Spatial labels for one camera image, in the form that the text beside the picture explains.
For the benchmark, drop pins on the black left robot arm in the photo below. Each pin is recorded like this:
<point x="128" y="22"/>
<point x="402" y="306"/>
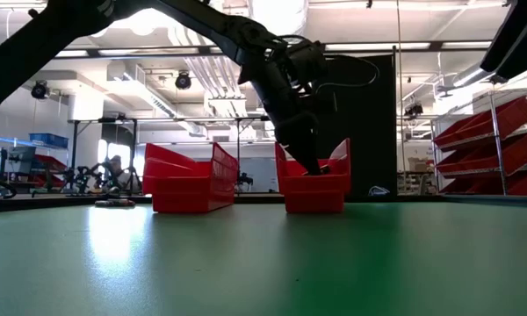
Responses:
<point x="48" y="39"/>

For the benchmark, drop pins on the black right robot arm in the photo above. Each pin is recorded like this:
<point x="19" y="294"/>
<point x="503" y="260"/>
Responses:
<point x="518" y="35"/>

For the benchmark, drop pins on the black background robot arm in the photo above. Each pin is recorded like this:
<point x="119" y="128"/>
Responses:
<point x="245" y="180"/>
<point x="83" y="180"/>

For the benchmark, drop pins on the red plastic bin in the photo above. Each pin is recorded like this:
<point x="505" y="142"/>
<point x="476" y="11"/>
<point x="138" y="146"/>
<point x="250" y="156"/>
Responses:
<point x="316" y="193"/>
<point x="180" y="188"/>

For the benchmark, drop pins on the black table clamp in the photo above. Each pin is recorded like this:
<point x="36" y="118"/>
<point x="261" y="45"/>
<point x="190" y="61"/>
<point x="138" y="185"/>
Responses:
<point x="380" y="191"/>

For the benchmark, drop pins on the person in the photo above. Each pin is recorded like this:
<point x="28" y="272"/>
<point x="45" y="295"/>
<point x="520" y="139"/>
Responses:
<point x="114" y="169"/>

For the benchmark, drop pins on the silver Energizer battery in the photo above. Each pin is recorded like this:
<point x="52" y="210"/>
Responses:
<point x="107" y="203"/>
<point x="128" y="203"/>

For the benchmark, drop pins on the blue storage bin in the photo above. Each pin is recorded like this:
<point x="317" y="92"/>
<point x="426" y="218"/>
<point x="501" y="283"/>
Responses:
<point x="48" y="139"/>

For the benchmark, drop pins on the red background bin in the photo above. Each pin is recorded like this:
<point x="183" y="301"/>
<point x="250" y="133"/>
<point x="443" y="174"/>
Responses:
<point x="50" y="162"/>

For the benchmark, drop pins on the grey computer monitor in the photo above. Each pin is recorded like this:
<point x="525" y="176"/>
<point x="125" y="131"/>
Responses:
<point x="19" y="159"/>

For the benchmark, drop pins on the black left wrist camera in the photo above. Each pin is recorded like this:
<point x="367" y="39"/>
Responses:
<point x="308" y="61"/>

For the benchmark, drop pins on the black ceiling camera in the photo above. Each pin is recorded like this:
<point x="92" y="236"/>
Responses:
<point x="414" y="109"/>
<point x="39" y="90"/>
<point x="500" y="80"/>
<point x="183" y="80"/>

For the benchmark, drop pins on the black overhead frame beam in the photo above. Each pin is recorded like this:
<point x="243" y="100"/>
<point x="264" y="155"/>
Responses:
<point x="158" y="52"/>

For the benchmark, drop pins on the white rectangular air duct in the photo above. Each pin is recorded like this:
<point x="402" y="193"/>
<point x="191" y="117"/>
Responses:
<point x="136" y="88"/>

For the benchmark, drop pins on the black aluminium table frame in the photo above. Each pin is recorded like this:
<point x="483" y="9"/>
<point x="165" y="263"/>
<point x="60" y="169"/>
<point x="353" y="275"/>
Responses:
<point x="48" y="203"/>

